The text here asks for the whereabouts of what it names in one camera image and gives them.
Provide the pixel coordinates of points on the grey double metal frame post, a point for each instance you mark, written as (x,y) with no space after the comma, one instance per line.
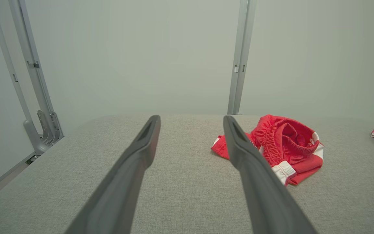
(239,91)

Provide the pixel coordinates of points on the red shorts with white stripe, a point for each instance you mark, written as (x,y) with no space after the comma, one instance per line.
(300,162)

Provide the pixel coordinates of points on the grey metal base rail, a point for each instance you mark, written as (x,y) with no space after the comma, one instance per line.
(5,177)

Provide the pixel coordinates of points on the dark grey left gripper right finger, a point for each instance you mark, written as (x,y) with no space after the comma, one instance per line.
(268,201)

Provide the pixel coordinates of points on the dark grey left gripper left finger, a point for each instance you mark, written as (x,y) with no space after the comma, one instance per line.
(118,195)

